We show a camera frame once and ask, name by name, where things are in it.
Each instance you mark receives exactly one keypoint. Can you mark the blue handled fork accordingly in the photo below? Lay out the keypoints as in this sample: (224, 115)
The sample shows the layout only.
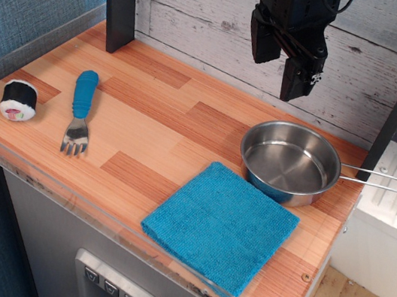
(76, 135)

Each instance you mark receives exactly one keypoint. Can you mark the blue cloth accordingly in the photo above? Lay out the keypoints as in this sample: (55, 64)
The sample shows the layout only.
(221, 227)

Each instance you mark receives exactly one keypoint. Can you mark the clear acrylic table edge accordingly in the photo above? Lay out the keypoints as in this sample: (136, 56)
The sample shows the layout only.
(64, 203)

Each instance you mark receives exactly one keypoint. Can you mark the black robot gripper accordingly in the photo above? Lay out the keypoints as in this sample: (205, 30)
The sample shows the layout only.
(296, 27)

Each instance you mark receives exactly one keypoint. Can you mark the small steel pan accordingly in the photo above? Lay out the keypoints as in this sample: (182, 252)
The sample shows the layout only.
(293, 164)

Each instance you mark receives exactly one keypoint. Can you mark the white grooved cabinet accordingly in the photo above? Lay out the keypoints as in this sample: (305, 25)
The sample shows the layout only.
(366, 251)

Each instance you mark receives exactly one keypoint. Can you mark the silver dispenser button panel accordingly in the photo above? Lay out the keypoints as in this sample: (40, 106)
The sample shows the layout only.
(95, 278)

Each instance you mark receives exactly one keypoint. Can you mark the plush sushi roll toy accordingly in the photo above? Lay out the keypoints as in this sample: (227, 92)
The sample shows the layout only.
(18, 101)

